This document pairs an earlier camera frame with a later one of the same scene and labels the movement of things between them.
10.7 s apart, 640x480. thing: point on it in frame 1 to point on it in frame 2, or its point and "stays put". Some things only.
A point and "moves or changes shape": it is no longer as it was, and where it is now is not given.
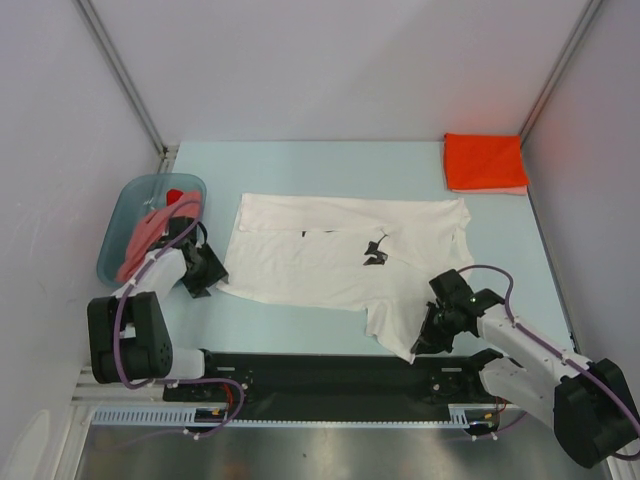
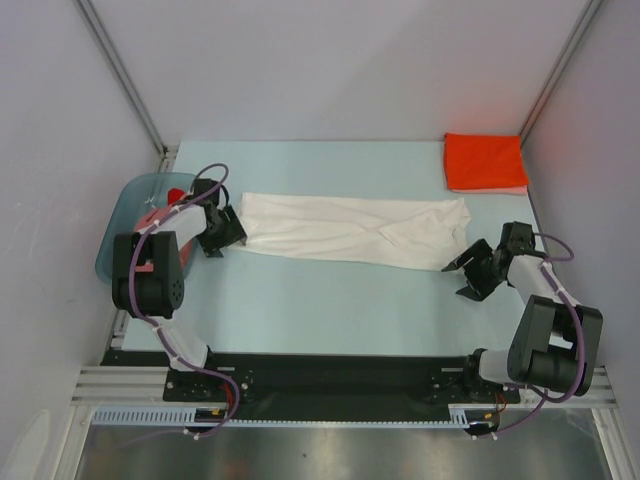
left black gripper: [214, 273] to [233, 234]
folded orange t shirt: [484, 160] stays put
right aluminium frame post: [568, 50] stays put
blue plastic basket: [138, 195] stays put
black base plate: [252, 380] stays put
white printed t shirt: [375, 255] moves or changes shape
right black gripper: [427, 341] to [477, 288]
